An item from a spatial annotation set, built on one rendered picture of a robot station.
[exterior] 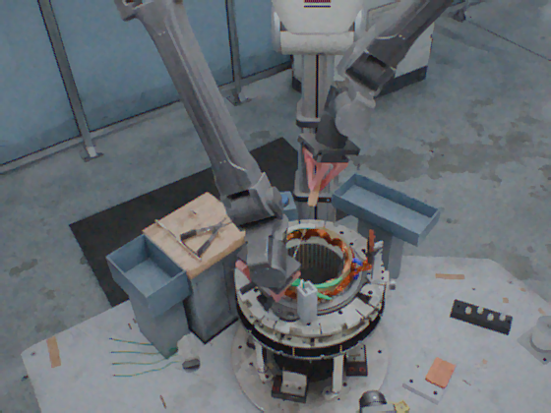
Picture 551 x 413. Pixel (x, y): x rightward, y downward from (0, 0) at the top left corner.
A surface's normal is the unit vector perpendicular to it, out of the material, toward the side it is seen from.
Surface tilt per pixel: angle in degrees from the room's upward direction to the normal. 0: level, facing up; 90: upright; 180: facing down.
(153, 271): 0
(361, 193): 0
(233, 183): 74
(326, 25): 90
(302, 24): 90
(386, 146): 0
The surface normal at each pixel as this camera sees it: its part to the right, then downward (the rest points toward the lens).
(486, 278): -0.04, -0.74
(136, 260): 0.68, 0.47
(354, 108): 0.06, 0.49
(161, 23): -0.22, 0.44
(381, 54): -0.17, 0.76
